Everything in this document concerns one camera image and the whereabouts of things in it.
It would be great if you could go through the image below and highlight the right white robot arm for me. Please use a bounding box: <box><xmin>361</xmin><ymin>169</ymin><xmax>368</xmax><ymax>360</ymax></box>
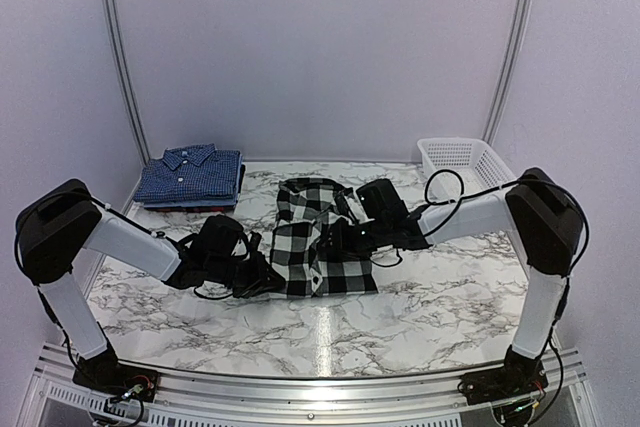
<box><xmin>324</xmin><ymin>168</ymin><xmax>590</xmax><ymax>395</ymax></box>

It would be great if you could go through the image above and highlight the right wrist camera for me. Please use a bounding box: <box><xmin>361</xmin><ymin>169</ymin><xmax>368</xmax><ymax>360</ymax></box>
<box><xmin>356</xmin><ymin>178</ymin><xmax>409</xmax><ymax>225</ymax></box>

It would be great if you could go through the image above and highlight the black white plaid shirt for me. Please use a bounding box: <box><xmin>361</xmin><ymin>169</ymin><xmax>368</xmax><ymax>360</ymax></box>
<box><xmin>270</xmin><ymin>177</ymin><xmax>378</xmax><ymax>299</ymax></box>

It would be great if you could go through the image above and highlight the wall aluminium rail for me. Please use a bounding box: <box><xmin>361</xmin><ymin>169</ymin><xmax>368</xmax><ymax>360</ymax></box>
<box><xmin>102</xmin><ymin>0</ymin><xmax>151</xmax><ymax>165</ymax></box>
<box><xmin>482</xmin><ymin>0</ymin><xmax>531</xmax><ymax>145</ymax></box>

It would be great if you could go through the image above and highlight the right wall aluminium rail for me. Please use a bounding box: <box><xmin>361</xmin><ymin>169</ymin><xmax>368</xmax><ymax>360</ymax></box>
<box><xmin>482</xmin><ymin>0</ymin><xmax>531</xmax><ymax>145</ymax></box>

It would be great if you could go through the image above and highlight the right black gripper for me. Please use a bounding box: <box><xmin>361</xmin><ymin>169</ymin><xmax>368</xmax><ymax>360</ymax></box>
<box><xmin>317</xmin><ymin>217</ymin><xmax>391</xmax><ymax>259</ymax></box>

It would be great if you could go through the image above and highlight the left wall aluminium rail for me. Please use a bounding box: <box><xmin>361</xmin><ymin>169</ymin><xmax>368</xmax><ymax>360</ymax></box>
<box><xmin>102</xmin><ymin>0</ymin><xmax>151</xmax><ymax>165</ymax></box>

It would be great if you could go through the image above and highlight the front aluminium frame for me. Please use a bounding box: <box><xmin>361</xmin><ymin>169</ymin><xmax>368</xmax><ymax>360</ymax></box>
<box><xmin>16</xmin><ymin>344</ymin><xmax>604</xmax><ymax>426</ymax></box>

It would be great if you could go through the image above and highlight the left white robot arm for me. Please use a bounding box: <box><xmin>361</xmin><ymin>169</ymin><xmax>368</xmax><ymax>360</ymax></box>
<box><xmin>14</xmin><ymin>179</ymin><xmax>285</xmax><ymax>392</ymax></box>

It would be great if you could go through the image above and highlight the blue checked shirt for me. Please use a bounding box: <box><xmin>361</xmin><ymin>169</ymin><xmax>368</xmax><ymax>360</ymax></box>
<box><xmin>133</xmin><ymin>144</ymin><xmax>243</xmax><ymax>204</ymax></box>

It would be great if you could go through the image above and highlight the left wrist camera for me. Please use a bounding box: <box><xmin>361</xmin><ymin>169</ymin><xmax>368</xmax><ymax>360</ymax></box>
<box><xmin>191</xmin><ymin>215</ymin><xmax>244</xmax><ymax>258</ymax></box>

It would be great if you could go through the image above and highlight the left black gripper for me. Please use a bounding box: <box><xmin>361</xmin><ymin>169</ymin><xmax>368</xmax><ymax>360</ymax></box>
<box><xmin>207</xmin><ymin>251</ymin><xmax>286</xmax><ymax>299</ymax></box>

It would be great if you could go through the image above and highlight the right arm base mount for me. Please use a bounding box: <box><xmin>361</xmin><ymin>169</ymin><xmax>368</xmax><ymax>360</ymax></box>
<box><xmin>457</xmin><ymin>367</ymin><xmax>549</xmax><ymax>405</ymax></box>

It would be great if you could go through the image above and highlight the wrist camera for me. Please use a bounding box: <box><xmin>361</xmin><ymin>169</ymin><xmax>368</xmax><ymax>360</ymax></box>
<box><xmin>191</xmin><ymin>215</ymin><xmax>244</xmax><ymax>258</ymax></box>
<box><xmin>356</xmin><ymin>178</ymin><xmax>409</xmax><ymax>225</ymax></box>

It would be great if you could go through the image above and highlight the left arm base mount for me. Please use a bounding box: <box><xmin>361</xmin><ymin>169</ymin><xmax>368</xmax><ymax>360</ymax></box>
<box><xmin>72</xmin><ymin>364</ymin><xmax>160</xmax><ymax>402</ymax></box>

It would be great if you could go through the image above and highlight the white plastic basket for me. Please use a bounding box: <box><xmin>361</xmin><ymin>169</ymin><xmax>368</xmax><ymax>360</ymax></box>
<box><xmin>417</xmin><ymin>137</ymin><xmax>517</xmax><ymax>201</ymax></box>

